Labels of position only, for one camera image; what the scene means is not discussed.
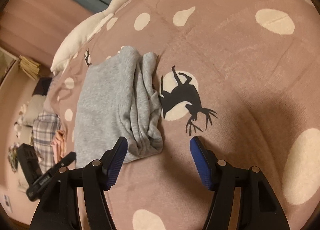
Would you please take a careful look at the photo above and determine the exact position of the grey sweatshirt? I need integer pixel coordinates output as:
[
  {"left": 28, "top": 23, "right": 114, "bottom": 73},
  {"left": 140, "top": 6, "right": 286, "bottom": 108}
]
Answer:
[{"left": 74, "top": 46, "right": 163, "bottom": 168}]

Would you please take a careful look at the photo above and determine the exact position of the orange crumpled garment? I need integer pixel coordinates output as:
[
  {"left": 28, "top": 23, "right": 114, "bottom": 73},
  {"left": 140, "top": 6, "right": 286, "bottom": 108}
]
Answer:
[{"left": 51, "top": 130, "right": 67, "bottom": 164}]

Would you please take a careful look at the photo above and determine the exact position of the blue plaid garment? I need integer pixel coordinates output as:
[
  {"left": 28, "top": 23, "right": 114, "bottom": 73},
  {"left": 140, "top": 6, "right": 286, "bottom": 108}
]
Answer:
[{"left": 33, "top": 111, "right": 61, "bottom": 173}]

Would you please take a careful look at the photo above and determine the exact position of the white pillow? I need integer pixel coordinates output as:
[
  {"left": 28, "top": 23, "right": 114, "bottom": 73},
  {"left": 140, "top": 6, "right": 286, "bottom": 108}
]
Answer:
[{"left": 19, "top": 95, "right": 46, "bottom": 126}]

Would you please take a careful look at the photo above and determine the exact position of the yellow tasselled cloth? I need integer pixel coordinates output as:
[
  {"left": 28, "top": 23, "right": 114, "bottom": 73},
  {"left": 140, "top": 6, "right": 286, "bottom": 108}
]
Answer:
[{"left": 19, "top": 56, "right": 41, "bottom": 80}]

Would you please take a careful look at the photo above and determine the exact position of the white goose plush toy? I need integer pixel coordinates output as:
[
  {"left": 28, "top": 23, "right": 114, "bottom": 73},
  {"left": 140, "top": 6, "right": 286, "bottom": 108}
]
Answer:
[{"left": 50, "top": 0, "right": 129, "bottom": 75}]

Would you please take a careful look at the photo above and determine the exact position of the pink polka dot duvet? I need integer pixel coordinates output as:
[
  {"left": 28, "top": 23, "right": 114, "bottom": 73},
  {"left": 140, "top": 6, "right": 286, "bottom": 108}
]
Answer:
[{"left": 49, "top": 0, "right": 319, "bottom": 229}]

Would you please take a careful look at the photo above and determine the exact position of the white wall socket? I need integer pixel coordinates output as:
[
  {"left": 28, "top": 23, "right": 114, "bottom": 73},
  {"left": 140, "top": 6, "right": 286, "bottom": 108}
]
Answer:
[{"left": 4, "top": 194, "right": 12, "bottom": 213}]

